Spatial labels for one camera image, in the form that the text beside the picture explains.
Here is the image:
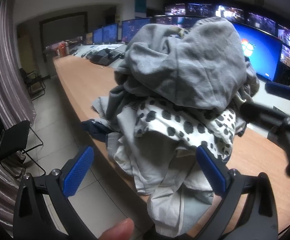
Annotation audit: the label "red fire extinguisher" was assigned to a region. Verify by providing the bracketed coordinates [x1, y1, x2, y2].
[56, 42, 68, 57]

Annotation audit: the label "plain white cloth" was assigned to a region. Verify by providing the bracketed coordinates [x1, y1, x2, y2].
[107, 105, 223, 235]

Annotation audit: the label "spotted white cloth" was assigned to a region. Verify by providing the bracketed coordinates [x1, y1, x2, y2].
[134, 97, 236, 160]

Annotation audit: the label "black folding chair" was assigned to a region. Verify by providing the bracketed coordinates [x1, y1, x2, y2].
[20, 67, 47, 101]

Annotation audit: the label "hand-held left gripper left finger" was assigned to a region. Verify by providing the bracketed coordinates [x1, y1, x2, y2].
[13, 145, 95, 240]

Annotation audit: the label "blue wall poster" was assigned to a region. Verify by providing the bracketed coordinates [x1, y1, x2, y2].
[135, 0, 148, 13]

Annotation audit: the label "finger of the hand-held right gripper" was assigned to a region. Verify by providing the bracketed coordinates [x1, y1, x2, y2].
[240, 101, 290, 140]
[265, 81, 290, 99]

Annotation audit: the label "grey sweatshirt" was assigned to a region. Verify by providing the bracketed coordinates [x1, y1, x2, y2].
[114, 16, 260, 112]

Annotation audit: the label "dark framed window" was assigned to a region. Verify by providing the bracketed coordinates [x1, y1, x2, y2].
[40, 11, 88, 63]

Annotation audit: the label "white papers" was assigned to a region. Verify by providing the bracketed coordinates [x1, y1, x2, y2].
[95, 44, 127, 51]

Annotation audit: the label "striped curtain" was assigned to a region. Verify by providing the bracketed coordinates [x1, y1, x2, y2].
[0, 0, 37, 240]

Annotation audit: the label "monitor with blue desktop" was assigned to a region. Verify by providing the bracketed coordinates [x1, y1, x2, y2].
[232, 21, 284, 82]

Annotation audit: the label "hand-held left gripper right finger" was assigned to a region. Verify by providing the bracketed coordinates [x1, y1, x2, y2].
[185, 144, 279, 240]

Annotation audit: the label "wall of surveillance screens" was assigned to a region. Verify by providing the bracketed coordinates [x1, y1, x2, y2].
[164, 2, 290, 68]

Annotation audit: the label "navy cloth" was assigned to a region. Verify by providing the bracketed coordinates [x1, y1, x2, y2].
[81, 120, 110, 142]

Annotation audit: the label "small grey cloth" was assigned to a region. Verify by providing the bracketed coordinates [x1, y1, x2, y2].
[92, 84, 140, 120]

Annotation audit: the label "black desk console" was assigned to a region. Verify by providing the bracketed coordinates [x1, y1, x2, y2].
[89, 49, 125, 67]

